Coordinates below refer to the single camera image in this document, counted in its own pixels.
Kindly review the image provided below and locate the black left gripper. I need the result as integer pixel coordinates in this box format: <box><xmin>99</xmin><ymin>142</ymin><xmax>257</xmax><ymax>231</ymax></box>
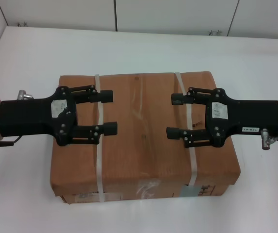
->
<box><xmin>0</xmin><ymin>84</ymin><xmax>119</xmax><ymax>147</ymax></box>

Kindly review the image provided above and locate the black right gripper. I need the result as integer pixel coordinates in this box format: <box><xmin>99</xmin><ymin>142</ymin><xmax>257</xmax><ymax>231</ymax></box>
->
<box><xmin>166</xmin><ymin>86</ymin><xmax>278</xmax><ymax>149</ymax></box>

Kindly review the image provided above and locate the white plastic packing strap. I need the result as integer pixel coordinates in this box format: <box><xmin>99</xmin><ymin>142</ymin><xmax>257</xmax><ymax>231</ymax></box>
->
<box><xmin>174</xmin><ymin>71</ymin><xmax>198</xmax><ymax>187</ymax></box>
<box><xmin>94</xmin><ymin>73</ymin><xmax>105</xmax><ymax>202</ymax></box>

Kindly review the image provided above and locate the brown cardboard box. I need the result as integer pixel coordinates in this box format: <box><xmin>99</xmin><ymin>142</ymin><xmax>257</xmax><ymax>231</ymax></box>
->
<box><xmin>50</xmin><ymin>70</ymin><xmax>242</xmax><ymax>206</ymax></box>

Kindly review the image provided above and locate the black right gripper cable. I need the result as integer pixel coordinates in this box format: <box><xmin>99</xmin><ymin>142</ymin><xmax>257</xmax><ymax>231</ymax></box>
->
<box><xmin>261</xmin><ymin>128</ymin><xmax>278</xmax><ymax>151</ymax></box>

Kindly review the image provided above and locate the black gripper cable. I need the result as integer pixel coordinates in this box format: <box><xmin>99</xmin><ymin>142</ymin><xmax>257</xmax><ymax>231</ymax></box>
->
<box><xmin>0</xmin><ymin>90</ymin><xmax>35</xmax><ymax>151</ymax></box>
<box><xmin>261</xmin><ymin>128</ymin><xmax>278</xmax><ymax>151</ymax></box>

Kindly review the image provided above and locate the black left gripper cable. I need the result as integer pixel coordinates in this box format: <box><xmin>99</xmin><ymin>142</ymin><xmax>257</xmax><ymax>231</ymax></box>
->
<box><xmin>0</xmin><ymin>90</ymin><xmax>35</xmax><ymax>151</ymax></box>

